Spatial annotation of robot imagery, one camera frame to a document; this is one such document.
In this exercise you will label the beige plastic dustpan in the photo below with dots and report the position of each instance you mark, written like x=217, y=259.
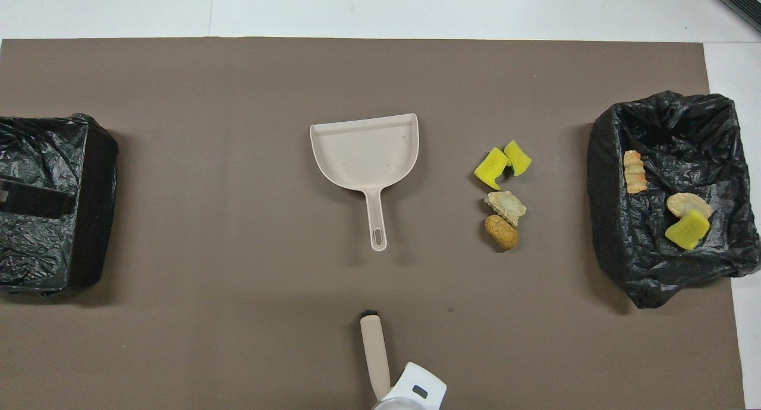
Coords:
x=365, y=154

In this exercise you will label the beige hand brush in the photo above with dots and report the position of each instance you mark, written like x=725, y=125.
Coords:
x=374, y=350

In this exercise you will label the yellow green sponge piece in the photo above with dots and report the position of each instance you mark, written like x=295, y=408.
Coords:
x=688, y=232
x=491, y=167
x=518, y=158

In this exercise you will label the brown bread roll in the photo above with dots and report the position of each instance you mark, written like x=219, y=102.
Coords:
x=501, y=233

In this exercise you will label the beige trash chunk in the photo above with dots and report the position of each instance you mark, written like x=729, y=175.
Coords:
x=507, y=206
x=688, y=203
x=635, y=171

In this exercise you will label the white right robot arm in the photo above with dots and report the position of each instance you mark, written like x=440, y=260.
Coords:
x=416, y=392

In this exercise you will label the black bag lined bin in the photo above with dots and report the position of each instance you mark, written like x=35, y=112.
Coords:
x=612, y=232
x=53, y=249

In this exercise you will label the brown table mat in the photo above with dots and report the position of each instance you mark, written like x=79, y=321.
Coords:
x=357, y=71

